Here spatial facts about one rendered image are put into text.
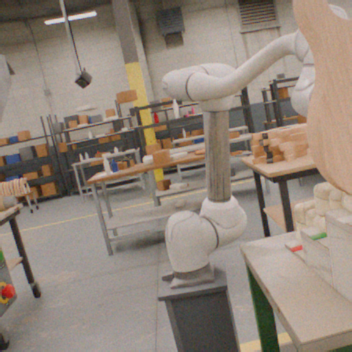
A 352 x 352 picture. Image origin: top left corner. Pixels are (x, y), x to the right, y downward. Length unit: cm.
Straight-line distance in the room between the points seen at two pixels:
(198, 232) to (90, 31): 1098
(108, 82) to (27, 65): 236
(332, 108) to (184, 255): 101
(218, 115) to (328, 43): 90
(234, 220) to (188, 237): 23
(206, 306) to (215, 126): 70
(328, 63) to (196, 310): 115
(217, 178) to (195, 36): 1062
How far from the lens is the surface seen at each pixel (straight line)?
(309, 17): 68
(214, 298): 156
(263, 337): 131
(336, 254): 81
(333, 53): 69
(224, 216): 162
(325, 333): 74
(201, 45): 1206
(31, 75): 1247
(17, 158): 1122
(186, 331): 164
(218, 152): 156
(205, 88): 130
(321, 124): 67
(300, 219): 110
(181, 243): 153
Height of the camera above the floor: 134
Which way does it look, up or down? 11 degrees down
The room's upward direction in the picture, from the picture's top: 11 degrees counter-clockwise
